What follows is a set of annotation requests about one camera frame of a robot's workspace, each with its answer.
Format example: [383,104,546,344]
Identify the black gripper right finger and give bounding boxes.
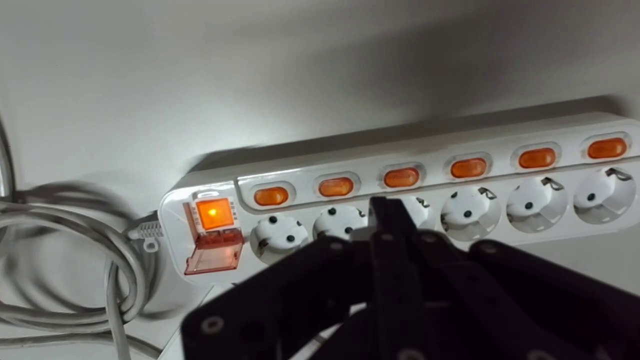
[392,197,640,360]

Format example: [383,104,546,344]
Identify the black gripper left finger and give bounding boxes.
[181,193,400,360]

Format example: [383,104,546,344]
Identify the white six-socket power strip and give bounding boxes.
[158,95,640,280]

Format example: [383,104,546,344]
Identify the white power strip cable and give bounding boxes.
[0,118,167,360]

